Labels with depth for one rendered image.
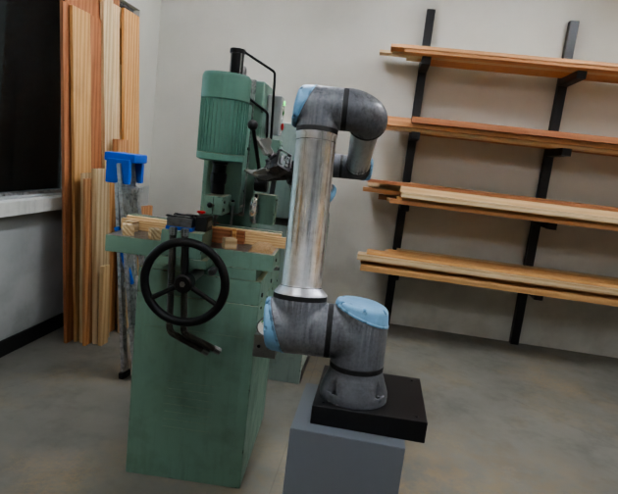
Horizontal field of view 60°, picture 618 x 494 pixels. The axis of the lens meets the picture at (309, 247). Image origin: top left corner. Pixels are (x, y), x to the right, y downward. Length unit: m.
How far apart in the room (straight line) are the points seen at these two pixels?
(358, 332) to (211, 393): 0.78
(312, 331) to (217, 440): 0.82
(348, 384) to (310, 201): 0.50
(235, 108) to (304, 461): 1.18
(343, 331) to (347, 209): 2.88
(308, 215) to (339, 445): 0.61
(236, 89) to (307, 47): 2.45
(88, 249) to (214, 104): 1.63
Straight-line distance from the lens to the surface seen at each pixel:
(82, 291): 3.38
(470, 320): 4.46
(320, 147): 1.45
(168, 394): 2.10
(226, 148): 1.95
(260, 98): 2.20
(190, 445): 2.16
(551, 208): 3.95
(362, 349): 1.45
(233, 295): 1.91
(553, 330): 4.62
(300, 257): 1.44
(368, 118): 1.49
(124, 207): 2.83
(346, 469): 1.51
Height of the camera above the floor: 1.25
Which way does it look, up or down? 10 degrees down
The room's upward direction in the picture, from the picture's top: 7 degrees clockwise
